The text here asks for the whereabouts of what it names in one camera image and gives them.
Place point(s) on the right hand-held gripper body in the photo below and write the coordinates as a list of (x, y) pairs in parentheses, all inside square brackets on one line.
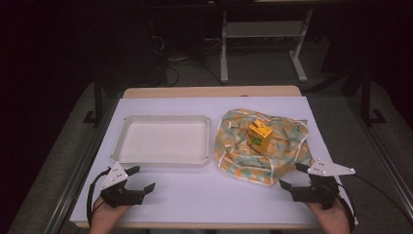
[(319, 191)]

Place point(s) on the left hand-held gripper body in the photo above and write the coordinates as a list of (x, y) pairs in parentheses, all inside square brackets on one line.
[(120, 196)]

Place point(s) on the white rectangular tray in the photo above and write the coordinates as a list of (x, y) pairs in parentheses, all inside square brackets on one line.
[(164, 143)]

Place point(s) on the yellow carton box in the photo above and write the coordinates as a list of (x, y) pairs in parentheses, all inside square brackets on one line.
[(259, 138)]

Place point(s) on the orange green patterned cloth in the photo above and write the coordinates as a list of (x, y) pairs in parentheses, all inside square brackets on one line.
[(237, 156)]

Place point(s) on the person's left hand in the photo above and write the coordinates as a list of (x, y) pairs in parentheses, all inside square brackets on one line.
[(105, 214)]

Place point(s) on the person's right hand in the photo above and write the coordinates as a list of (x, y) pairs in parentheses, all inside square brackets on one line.
[(332, 216)]

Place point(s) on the white table sheet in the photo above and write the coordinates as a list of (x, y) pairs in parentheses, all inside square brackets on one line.
[(201, 195)]

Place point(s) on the black metal stand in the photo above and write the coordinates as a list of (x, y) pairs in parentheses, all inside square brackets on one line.
[(366, 104), (97, 104)]

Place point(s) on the white power strip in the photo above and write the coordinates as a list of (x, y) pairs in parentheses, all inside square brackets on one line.
[(178, 59)]

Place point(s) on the aluminium rail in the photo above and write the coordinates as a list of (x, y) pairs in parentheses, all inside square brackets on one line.
[(383, 156), (78, 169)]

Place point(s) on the white metal desk frame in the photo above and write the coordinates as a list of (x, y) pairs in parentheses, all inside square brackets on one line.
[(259, 29)]

